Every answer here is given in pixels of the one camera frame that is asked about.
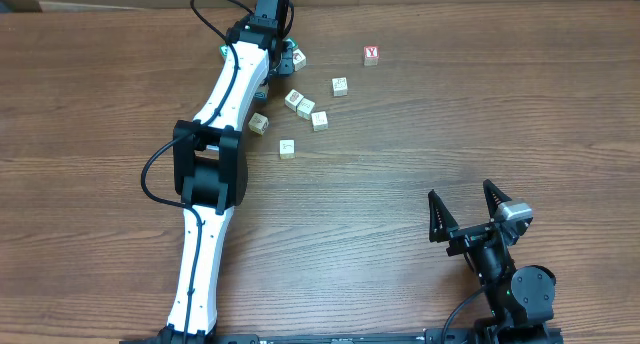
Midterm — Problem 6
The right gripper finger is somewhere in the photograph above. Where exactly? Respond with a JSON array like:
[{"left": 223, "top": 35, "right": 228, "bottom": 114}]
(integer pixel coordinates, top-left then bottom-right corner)
[
  {"left": 428, "top": 190, "right": 459, "bottom": 242},
  {"left": 483, "top": 179, "right": 512, "bottom": 218}
]

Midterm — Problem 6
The small wooden picture block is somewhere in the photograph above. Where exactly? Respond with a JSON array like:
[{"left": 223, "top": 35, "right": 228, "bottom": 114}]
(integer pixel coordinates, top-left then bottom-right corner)
[{"left": 279, "top": 139, "right": 296, "bottom": 159}]

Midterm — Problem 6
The wooden block blue side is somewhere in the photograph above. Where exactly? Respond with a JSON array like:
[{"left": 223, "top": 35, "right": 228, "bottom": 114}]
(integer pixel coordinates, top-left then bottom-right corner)
[{"left": 254, "top": 84, "right": 269, "bottom": 102}]

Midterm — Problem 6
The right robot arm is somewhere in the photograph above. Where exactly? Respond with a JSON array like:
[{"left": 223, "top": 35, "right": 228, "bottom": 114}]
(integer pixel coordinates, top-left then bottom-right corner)
[{"left": 428, "top": 179, "right": 563, "bottom": 343}]

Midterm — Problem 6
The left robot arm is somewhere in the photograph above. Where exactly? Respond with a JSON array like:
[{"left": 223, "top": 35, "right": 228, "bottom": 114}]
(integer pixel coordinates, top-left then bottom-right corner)
[{"left": 152, "top": 0, "right": 294, "bottom": 343}]

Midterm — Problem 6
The wooden block brown picture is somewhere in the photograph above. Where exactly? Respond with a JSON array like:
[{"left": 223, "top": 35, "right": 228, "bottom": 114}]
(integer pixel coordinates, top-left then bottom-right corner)
[{"left": 293, "top": 49, "right": 307, "bottom": 71}]

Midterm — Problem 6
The green number four block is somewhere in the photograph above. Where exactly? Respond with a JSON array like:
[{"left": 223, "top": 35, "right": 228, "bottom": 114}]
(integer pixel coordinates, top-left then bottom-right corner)
[{"left": 288, "top": 38, "right": 298, "bottom": 50}]

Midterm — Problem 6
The wooden block red picture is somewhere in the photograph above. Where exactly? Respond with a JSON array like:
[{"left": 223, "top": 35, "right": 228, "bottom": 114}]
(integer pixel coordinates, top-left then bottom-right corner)
[{"left": 284, "top": 89, "right": 304, "bottom": 112}]

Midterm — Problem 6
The wooden block text top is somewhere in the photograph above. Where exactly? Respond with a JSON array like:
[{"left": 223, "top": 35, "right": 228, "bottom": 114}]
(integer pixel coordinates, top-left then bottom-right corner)
[{"left": 296, "top": 98, "right": 315, "bottom": 120}]

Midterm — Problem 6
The plain wooden block right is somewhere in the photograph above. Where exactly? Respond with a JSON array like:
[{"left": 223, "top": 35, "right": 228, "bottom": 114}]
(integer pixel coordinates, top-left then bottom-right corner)
[{"left": 332, "top": 77, "right": 348, "bottom": 97}]

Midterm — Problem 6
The green letter wooden block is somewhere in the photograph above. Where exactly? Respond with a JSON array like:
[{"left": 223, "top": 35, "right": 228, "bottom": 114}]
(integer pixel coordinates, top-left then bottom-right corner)
[{"left": 219, "top": 45, "right": 228, "bottom": 58}]

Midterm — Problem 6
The red letter Y block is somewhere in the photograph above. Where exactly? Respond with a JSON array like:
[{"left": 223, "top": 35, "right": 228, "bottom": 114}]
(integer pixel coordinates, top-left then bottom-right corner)
[{"left": 363, "top": 46, "right": 380, "bottom": 66}]

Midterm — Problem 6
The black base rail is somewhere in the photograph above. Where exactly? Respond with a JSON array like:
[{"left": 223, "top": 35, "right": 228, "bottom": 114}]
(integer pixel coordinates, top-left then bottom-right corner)
[{"left": 119, "top": 326, "right": 564, "bottom": 344}]

